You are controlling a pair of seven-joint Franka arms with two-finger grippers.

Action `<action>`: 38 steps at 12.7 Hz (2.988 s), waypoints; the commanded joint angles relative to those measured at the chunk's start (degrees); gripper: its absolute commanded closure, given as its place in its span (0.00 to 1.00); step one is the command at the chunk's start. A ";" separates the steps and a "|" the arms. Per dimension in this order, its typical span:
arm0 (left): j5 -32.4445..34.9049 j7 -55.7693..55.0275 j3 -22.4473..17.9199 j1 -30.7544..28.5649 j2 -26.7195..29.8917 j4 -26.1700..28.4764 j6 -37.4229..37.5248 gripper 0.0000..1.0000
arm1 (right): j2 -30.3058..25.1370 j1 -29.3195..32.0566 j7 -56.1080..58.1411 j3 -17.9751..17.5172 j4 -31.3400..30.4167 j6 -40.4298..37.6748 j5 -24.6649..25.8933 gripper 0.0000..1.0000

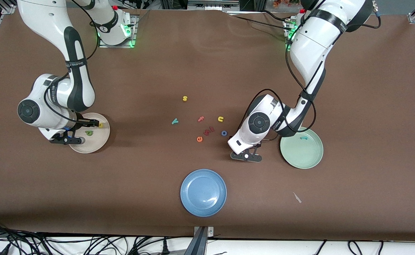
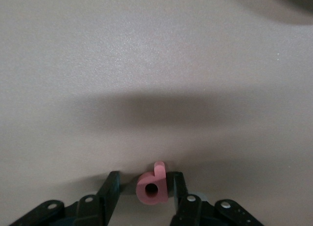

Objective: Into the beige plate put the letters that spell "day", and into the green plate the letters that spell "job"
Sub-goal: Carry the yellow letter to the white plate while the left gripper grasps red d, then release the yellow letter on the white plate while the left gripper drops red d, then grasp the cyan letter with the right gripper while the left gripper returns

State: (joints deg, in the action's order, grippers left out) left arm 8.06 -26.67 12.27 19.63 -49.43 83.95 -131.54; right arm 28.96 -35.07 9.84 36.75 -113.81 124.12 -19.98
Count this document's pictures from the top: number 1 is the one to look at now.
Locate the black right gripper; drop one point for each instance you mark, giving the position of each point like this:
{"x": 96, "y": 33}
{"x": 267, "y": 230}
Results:
{"x": 84, "y": 123}

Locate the pink foam letter f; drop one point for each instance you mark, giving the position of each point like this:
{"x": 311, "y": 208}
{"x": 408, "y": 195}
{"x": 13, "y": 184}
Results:
{"x": 200, "y": 119}

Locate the orange decoration cluster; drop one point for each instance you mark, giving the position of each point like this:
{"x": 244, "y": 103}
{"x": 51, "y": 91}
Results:
{"x": 285, "y": 3}

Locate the small white paper scrap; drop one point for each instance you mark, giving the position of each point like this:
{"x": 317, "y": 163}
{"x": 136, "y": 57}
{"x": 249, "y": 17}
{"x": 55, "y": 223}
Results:
{"x": 297, "y": 197}

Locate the green foam letter d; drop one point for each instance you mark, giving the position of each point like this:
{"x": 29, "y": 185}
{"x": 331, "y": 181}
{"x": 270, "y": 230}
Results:
{"x": 89, "y": 133}

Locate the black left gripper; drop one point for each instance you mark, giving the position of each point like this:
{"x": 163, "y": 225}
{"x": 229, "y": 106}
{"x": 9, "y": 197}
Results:
{"x": 258, "y": 145}

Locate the beige round plate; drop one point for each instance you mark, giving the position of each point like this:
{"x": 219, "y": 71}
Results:
{"x": 97, "y": 141}

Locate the grey power strip box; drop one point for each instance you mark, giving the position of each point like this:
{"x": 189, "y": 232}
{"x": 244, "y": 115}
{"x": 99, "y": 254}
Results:
{"x": 212, "y": 5}

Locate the green round plate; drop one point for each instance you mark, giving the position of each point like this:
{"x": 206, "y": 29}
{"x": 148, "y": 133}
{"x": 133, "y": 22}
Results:
{"x": 303, "y": 152}

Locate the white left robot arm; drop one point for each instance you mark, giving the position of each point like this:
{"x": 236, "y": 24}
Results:
{"x": 313, "y": 39}

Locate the table cover sheet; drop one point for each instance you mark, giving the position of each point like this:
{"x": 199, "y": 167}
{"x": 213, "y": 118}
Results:
{"x": 51, "y": 194}

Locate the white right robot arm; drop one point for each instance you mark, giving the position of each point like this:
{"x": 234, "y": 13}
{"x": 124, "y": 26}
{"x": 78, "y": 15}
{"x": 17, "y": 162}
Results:
{"x": 51, "y": 21}

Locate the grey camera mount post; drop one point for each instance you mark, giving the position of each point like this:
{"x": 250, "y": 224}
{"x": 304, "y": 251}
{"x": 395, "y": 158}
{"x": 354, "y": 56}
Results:
{"x": 200, "y": 241}

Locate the blue round plate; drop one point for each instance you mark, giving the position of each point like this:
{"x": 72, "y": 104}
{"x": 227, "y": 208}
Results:
{"x": 203, "y": 193}

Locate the teal foam letter y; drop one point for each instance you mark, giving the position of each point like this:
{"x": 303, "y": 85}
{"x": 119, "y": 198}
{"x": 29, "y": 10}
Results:
{"x": 174, "y": 121}

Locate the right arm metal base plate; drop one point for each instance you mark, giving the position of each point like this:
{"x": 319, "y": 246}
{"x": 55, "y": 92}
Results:
{"x": 134, "y": 35}

